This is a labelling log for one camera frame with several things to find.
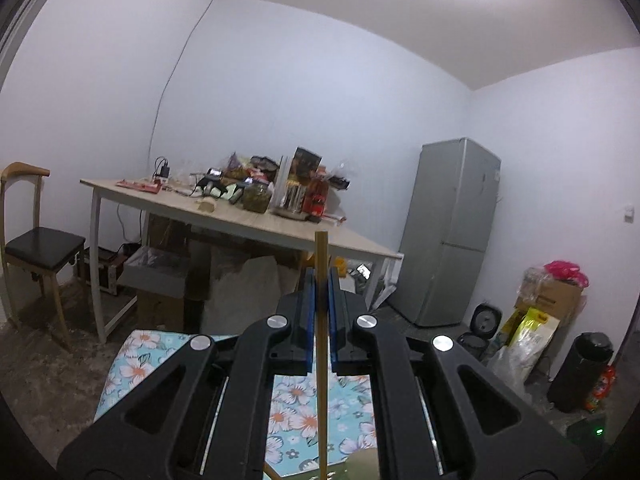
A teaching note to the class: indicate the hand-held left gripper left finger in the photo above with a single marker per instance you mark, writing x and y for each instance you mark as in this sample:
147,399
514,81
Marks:
311,310

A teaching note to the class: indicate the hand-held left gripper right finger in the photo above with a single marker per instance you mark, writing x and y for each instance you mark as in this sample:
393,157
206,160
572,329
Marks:
334,320

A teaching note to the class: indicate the long wooden chopstick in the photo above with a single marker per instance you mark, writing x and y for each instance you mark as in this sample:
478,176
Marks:
322,410

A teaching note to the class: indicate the yellow plastic bag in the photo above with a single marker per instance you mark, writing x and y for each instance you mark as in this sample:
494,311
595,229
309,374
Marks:
339,266

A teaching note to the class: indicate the white sack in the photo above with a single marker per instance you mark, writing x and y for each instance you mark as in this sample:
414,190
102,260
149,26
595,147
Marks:
235,285

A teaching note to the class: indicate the blue floral tablecloth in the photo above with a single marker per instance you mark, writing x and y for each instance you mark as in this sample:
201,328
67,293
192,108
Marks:
295,420

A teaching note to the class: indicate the red bottle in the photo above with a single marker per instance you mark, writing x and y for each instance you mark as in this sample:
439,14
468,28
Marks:
316,200

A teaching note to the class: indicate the metal utensil rack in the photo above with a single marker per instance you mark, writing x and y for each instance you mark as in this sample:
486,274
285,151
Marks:
292,200

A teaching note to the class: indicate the wooden table with white legs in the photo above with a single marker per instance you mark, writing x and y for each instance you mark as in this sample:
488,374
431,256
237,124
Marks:
235,215

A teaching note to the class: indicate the glass jar of green pickles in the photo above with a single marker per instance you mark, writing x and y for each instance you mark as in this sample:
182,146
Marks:
257,197

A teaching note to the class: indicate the dark grey pot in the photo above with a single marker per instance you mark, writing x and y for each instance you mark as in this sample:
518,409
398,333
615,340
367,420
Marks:
472,345

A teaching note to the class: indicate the dark printed carton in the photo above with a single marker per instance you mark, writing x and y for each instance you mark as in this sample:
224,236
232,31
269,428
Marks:
306,162

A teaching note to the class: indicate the small cardboard box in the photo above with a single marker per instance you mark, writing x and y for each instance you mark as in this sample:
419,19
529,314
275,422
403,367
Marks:
160,310

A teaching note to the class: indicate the black rice cooker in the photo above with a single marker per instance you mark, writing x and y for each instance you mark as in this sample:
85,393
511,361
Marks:
486,317

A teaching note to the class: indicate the grey refrigerator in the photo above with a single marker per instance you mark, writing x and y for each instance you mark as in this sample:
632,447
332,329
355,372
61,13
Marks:
450,220

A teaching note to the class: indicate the grey storage box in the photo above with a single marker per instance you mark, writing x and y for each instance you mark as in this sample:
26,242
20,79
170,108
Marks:
150,280

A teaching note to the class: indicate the clear plastic bag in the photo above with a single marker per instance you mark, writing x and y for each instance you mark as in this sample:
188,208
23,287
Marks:
515,365

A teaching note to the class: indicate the yellow printed sack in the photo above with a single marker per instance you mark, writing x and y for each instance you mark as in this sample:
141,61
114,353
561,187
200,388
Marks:
532,327

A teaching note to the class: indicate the black charger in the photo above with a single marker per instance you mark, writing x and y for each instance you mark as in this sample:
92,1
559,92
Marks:
162,169

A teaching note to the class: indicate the red flat packet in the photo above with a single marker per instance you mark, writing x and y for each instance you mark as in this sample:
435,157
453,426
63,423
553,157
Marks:
140,186

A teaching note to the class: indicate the black case with silver edges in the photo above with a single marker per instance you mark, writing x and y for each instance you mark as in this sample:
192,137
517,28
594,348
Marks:
100,270

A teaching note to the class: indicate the large cardboard box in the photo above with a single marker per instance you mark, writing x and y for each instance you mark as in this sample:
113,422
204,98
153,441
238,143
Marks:
555,300

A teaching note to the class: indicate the pink plastic bag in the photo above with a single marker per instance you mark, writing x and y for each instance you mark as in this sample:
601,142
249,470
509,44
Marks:
567,272

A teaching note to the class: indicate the black trash bin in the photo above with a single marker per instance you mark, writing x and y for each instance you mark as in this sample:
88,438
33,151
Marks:
580,370

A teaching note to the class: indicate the orange detergent bag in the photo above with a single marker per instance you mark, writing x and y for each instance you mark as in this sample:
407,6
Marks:
600,387

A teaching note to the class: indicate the wooden chair with black seat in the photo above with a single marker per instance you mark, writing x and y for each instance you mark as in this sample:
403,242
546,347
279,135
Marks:
42,245

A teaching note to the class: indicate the black device with green light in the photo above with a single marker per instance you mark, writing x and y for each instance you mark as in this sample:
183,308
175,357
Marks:
587,430

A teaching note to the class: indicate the white wall switch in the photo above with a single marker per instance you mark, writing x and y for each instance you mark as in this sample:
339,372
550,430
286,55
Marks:
630,213

